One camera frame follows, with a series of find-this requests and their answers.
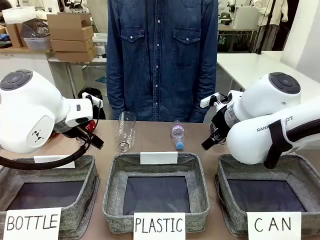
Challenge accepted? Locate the grey fabric can basket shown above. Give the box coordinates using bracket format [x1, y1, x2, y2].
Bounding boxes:
[214, 153, 320, 238]

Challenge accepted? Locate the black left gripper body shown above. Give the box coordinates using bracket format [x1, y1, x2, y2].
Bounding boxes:
[53, 119, 91, 141]

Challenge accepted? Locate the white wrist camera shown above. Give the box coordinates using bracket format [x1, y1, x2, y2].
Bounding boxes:
[81, 91, 104, 106]
[199, 92, 228, 109]

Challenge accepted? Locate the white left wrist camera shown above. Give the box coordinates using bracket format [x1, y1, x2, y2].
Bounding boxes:
[81, 91, 104, 106]

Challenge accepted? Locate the small pink-label water bottle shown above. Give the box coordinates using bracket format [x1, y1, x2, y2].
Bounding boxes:
[170, 120, 187, 151]

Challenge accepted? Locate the white folded plastic tent card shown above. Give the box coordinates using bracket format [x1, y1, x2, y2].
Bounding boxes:
[139, 151, 179, 166]

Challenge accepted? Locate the grey fabric bottle basket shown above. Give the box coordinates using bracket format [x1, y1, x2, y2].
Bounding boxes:
[0, 154, 100, 240]

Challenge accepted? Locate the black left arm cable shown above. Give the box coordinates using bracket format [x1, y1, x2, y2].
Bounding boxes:
[0, 139, 92, 171]

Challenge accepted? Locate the white BOTTLE label sign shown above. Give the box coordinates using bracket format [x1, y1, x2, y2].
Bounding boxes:
[2, 206, 63, 240]

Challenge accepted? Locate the person torso denim shirt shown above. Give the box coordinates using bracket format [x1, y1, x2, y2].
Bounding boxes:
[106, 0, 220, 123]

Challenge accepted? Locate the flat cardboard box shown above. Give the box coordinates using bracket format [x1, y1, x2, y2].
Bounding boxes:
[49, 25, 95, 42]
[50, 38, 95, 53]
[55, 46, 98, 63]

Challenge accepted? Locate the black velcro strap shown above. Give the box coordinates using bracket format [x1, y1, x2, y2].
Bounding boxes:
[263, 119, 293, 170]

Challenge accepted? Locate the red drink can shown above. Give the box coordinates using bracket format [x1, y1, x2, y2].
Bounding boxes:
[84, 119, 98, 132]

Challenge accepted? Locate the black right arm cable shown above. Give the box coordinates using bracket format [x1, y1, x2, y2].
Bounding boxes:
[286, 116, 320, 153]

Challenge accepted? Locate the white CAN label sign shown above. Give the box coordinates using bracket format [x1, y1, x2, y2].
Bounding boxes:
[246, 211, 303, 240]

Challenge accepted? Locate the large clear plastic bottle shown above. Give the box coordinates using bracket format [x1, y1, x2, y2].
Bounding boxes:
[114, 111, 137, 153]

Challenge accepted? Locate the white PLASTIC label sign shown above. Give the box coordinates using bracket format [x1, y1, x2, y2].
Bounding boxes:
[132, 211, 187, 240]

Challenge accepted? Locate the small upright cardboard box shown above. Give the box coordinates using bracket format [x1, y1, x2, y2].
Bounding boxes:
[5, 22, 28, 48]

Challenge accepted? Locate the open-top cardboard box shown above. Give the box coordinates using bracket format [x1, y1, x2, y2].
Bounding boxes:
[46, 12, 94, 31]

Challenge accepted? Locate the white side table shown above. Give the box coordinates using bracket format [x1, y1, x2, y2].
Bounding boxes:
[216, 50, 320, 101]

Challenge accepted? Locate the grey fabric plastic basket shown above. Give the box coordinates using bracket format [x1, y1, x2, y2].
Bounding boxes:
[102, 151, 211, 235]

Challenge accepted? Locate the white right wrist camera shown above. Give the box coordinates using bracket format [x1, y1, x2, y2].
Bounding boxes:
[199, 92, 228, 109]

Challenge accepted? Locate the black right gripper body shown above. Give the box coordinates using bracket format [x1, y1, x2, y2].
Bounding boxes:
[208, 106, 229, 145]

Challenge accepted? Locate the white folded bottle tent card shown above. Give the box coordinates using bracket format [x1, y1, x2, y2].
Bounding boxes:
[33, 154, 76, 169]

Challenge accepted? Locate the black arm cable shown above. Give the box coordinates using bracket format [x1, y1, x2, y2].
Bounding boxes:
[0, 139, 92, 171]
[286, 116, 320, 153]

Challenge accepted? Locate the clear plastic storage bin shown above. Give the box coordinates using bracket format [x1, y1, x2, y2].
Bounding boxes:
[20, 19, 52, 51]

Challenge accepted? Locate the white machine housing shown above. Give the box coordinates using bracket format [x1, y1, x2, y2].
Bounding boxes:
[231, 6, 260, 31]

